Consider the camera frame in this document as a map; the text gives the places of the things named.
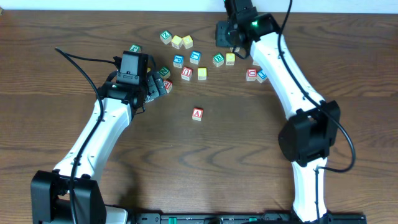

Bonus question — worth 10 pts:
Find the red letter A block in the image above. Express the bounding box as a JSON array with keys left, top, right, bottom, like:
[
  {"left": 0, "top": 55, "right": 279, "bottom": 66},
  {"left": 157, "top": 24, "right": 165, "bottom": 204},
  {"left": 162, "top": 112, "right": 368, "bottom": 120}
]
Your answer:
[{"left": 192, "top": 108, "right": 203, "bottom": 121}]

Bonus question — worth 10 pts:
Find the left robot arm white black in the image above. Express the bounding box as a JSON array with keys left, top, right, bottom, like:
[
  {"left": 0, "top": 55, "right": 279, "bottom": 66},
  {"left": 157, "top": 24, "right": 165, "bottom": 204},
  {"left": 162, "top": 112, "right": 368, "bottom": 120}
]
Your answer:
[{"left": 30, "top": 71, "right": 167, "bottom": 223}]

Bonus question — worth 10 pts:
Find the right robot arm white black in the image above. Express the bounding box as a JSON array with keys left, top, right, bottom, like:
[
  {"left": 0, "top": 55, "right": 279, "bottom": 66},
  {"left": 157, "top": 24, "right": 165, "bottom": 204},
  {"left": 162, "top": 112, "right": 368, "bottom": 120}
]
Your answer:
[{"left": 215, "top": 14, "right": 340, "bottom": 223}]

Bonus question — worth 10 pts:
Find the red letter E block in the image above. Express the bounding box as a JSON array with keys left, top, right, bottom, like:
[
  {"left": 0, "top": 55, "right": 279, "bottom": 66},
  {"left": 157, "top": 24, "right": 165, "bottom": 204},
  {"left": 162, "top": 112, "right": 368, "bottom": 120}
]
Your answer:
[{"left": 164, "top": 80, "right": 173, "bottom": 93}]

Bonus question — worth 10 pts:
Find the green letter N block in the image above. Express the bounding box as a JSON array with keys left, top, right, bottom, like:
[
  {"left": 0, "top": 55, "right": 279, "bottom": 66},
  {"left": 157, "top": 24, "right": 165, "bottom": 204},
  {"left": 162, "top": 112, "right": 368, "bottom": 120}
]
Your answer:
[{"left": 159, "top": 67, "right": 170, "bottom": 80}]

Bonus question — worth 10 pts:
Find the yellow block beside B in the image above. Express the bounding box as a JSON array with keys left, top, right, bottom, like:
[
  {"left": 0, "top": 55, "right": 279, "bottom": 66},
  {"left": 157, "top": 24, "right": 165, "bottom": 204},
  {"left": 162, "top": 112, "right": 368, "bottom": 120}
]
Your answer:
[{"left": 225, "top": 53, "right": 236, "bottom": 66}]

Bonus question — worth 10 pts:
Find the green letter B block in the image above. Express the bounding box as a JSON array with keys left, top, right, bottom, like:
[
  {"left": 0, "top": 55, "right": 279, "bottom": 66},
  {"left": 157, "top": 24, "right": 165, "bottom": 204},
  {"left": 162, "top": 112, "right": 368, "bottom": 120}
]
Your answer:
[{"left": 212, "top": 53, "right": 224, "bottom": 67}]

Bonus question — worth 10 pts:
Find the red letter U block centre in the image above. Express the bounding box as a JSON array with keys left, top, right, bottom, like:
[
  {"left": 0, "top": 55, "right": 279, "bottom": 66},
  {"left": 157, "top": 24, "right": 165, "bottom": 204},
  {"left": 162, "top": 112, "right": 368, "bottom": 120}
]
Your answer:
[{"left": 181, "top": 67, "right": 193, "bottom": 81}]

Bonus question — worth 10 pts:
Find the red letter u block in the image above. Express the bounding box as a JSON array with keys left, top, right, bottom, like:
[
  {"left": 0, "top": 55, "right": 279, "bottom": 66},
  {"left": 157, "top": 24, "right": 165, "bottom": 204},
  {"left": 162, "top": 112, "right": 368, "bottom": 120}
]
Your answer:
[
  {"left": 181, "top": 67, "right": 193, "bottom": 81},
  {"left": 246, "top": 68, "right": 257, "bottom": 82}
]

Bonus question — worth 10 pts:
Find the blue letter P block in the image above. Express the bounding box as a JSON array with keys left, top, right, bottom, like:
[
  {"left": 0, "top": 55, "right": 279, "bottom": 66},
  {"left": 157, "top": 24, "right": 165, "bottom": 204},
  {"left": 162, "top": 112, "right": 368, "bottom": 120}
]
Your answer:
[{"left": 173, "top": 55, "right": 184, "bottom": 68}]

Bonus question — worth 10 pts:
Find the blue letter L block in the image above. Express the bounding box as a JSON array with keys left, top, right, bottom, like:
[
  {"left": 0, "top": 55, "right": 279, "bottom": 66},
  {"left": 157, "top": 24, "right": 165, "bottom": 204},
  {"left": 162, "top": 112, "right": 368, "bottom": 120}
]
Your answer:
[{"left": 190, "top": 51, "right": 201, "bottom": 65}]

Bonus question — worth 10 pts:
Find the yellow block right of pair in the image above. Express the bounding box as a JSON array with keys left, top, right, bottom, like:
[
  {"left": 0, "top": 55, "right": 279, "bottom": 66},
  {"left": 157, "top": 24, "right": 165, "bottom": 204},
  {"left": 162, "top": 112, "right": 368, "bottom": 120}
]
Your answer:
[{"left": 182, "top": 35, "right": 193, "bottom": 49}]

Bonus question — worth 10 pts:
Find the yellow block of pair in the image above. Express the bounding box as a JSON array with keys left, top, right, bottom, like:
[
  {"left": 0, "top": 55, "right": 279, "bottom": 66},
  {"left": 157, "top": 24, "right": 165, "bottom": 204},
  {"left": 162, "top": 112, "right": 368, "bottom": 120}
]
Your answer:
[
  {"left": 182, "top": 35, "right": 193, "bottom": 49},
  {"left": 171, "top": 35, "right": 183, "bottom": 49}
]

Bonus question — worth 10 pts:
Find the yellow letter S block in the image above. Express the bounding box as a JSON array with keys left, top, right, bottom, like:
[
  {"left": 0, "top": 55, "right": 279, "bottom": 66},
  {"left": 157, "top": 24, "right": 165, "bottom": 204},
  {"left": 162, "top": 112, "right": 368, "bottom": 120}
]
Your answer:
[{"left": 197, "top": 67, "right": 207, "bottom": 80}]

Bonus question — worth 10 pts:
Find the red letter U block right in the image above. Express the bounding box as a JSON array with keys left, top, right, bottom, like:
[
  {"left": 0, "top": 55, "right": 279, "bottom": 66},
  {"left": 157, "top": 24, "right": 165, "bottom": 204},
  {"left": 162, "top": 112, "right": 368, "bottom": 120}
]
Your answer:
[{"left": 246, "top": 68, "right": 257, "bottom": 82}]

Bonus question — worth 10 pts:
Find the yellow block left of pair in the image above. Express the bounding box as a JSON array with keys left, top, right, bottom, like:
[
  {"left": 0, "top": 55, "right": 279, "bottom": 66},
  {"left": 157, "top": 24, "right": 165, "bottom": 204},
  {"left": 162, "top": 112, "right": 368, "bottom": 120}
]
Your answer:
[{"left": 171, "top": 35, "right": 183, "bottom": 49}]

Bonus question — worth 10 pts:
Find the green letter Z block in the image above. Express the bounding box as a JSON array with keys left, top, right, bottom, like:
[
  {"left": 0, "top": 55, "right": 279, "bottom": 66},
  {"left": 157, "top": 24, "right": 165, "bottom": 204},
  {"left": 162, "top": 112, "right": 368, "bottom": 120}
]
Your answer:
[{"left": 160, "top": 30, "right": 172, "bottom": 45}]

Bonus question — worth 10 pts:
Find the blue letter I block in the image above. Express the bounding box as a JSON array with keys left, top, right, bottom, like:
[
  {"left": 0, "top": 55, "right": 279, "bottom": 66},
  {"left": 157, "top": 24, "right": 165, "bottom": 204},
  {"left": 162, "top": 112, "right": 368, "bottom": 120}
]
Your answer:
[{"left": 256, "top": 69, "right": 267, "bottom": 83}]

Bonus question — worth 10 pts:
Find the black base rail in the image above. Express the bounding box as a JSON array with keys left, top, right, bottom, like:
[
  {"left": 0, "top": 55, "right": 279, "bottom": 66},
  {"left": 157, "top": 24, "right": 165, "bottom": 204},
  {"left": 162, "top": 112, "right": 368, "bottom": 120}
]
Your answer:
[{"left": 105, "top": 203, "right": 368, "bottom": 224}]

